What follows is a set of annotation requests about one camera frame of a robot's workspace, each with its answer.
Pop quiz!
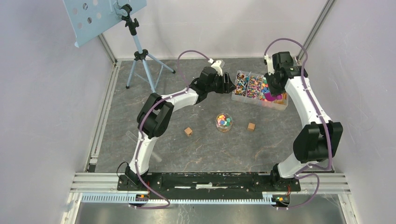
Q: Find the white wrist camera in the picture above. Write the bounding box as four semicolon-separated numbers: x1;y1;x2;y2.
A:
264;55;275;76
208;58;225;76

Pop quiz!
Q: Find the clear compartment candy box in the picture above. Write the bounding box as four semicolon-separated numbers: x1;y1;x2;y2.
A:
231;70;289;111

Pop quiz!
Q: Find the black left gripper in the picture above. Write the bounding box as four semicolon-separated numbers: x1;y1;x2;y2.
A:
207;73;237;94

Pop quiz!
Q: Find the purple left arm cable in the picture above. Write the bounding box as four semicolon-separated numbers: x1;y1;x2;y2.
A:
129;50;212;210

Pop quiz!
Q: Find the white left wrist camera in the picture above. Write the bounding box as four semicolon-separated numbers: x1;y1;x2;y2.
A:
208;58;225;76

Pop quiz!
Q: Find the light blue music stand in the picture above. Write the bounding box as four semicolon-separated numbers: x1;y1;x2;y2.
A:
63;0;176;93

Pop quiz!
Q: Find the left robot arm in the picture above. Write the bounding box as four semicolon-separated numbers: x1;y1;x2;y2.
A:
125;67;236;190

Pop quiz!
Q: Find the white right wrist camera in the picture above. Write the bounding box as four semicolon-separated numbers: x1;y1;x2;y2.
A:
264;55;275;76

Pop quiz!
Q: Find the plain wooden cube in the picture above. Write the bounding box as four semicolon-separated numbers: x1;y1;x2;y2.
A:
247;123;255;131

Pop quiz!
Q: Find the wooden letter cube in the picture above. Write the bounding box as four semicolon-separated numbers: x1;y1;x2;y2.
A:
184;127;193;136

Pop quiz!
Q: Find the magenta plastic scoop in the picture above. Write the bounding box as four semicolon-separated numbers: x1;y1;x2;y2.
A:
263;88;287;102

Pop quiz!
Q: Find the clear glass jar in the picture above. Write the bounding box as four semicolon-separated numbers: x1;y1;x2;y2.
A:
215;113;233;133

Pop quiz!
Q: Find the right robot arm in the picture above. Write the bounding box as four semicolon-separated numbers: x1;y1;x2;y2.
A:
264;51;343;190

